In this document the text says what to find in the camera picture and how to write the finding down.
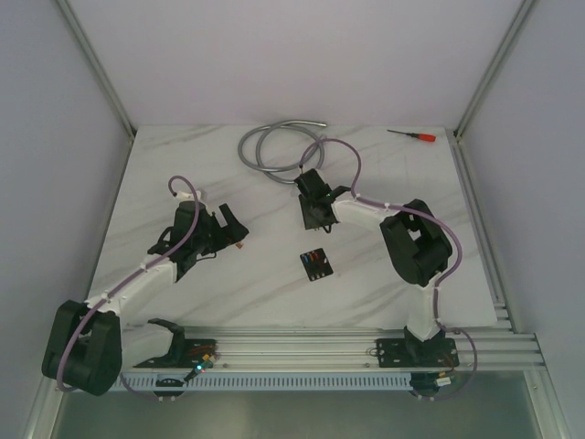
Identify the black fuse box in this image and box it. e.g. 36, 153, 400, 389
300, 248, 334, 282

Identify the perforated cable duct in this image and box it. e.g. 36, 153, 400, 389
113, 374, 458, 393

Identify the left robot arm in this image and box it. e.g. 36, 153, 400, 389
41, 201, 249, 396

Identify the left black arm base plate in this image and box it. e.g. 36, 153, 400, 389
135, 338, 217, 369

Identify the grey coiled metal hose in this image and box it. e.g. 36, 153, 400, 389
237, 119, 329, 186

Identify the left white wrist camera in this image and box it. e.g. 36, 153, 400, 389
174, 189, 207, 215

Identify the red handled screwdriver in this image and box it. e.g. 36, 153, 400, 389
388, 130, 436, 143

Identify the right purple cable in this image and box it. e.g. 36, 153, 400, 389
299, 138, 479, 402

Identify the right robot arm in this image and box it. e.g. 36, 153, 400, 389
293, 169, 452, 365

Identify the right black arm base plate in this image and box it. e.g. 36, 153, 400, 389
376, 338, 460, 369

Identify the aluminium rail frame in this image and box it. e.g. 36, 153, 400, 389
126, 327, 545, 373

